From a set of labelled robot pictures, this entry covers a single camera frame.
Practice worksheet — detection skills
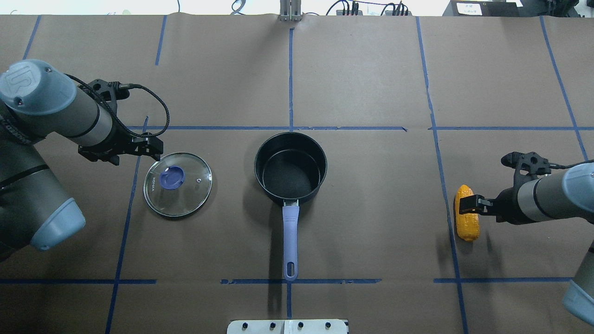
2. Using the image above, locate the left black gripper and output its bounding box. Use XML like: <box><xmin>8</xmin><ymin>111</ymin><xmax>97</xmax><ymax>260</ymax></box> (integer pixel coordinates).
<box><xmin>78</xmin><ymin>128</ymin><xmax>164</xmax><ymax>166</ymax></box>

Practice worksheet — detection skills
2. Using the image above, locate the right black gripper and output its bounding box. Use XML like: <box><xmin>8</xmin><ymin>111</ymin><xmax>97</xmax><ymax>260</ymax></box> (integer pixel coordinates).
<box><xmin>459</xmin><ymin>188</ymin><xmax>525</xmax><ymax>225</ymax></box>

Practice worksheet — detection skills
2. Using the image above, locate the yellow corn cob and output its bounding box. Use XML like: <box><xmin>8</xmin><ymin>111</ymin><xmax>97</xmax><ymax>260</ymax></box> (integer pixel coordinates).
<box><xmin>453</xmin><ymin>184</ymin><xmax>481</xmax><ymax>242</ymax></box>

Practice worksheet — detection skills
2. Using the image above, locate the glass lid with purple knob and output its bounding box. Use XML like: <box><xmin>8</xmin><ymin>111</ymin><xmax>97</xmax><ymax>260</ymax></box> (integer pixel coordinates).
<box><xmin>143</xmin><ymin>152</ymin><xmax>213</xmax><ymax>218</ymax></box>

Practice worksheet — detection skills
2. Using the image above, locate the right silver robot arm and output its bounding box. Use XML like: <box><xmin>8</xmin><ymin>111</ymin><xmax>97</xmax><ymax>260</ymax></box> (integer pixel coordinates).
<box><xmin>456</xmin><ymin>216</ymin><xmax>593</xmax><ymax>334</ymax></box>

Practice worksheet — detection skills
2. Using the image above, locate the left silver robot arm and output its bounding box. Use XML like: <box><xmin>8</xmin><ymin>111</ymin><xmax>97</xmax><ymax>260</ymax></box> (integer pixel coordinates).
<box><xmin>0</xmin><ymin>59</ymin><xmax>170</xmax><ymax>261</ymax></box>

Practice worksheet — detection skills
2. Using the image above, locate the black box with white label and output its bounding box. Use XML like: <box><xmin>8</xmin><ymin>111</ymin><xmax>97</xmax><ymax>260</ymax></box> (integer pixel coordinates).
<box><xmin>442</xmin><ymin>0</ymin><xmax>520</xmax><ymax>17</ymax></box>

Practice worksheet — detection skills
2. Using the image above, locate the white mounting plate with bolts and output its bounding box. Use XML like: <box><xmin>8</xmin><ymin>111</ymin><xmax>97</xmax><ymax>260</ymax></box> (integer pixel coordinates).
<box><xmin>226</xmin><ymin>319</ymin><xmax>349</xmax><ymax>334</ymax></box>

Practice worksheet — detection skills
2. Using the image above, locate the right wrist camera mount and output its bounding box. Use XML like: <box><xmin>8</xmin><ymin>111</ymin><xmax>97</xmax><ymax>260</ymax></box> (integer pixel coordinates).
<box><xmin>500</xmin><ymin>152</ymin><xmax>551</xmax><ymax>184</ymax></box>

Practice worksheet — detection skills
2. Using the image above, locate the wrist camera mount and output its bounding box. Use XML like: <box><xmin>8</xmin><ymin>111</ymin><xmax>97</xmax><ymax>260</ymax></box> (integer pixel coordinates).
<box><xmin>500</xmin><ymin>152</ymin><xmax>551</xmax><ymax>184</ymax></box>
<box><xmin>82</xmin><ymin>79</ymin><xmax>130</xmax><ymax>114</ymax></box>

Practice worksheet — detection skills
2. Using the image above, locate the left black camera cable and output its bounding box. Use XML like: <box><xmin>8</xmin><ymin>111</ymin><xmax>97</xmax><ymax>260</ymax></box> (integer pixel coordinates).
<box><xmin>65</xmin><ymin>74</ymin><xmax>171</xmax><ymax>139</ymax></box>

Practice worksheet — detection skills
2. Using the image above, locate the black camera cable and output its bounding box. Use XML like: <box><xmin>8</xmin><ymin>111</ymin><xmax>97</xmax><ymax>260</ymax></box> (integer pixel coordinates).
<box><xmin>548</xmin><ymin>159</ymin><xmax>594</xmax><ymax>170</ymax></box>
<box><xmin>65</xmin><ymin>74</ymin><xmax>171</xmax><ymax>139</ymax></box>

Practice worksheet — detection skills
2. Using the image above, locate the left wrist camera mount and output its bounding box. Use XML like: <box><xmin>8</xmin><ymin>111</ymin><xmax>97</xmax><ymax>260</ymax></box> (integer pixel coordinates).
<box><xmin>82</xmin><ymin>79</ymin><xmax>130</xmax><ymax>114</ymax></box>

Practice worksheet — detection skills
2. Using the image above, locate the right black camera cable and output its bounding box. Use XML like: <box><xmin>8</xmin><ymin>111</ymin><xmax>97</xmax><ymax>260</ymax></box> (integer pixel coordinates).
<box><xmin>548</xmin><ymin>159</ymin><xmax>594</xmax><ymax>170</ymax></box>

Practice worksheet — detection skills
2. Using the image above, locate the dark pot with purple handle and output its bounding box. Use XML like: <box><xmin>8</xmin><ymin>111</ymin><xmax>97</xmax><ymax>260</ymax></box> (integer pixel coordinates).
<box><xmin>254</xmin><ymin>132</ymin><xmax>328</xmax><ymax>282</ymax></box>

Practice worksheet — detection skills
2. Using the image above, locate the aluminium frame post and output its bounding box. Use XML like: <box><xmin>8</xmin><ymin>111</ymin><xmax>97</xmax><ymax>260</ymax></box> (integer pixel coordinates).
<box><xmin>278</xmin><ymin>0</ymin><xmax>303</xmax><ymax>22</ymax></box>

